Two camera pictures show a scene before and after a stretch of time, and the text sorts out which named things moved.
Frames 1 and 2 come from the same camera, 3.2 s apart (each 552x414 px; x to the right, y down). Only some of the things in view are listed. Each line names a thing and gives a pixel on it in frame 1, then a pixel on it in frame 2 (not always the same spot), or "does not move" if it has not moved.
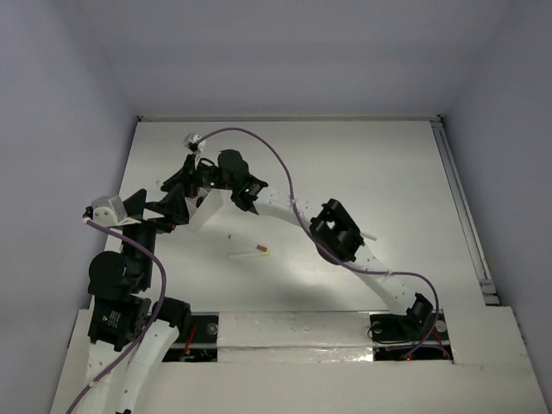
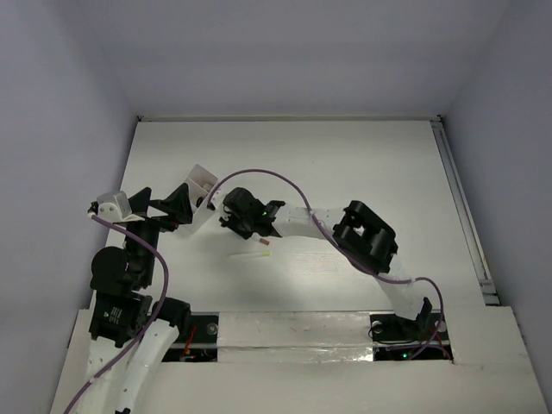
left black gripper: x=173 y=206 does not move
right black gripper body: x=203 y=177 to x=242 y=224
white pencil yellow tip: x=248 y=255 does not move
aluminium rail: x=486 y=286 does not move
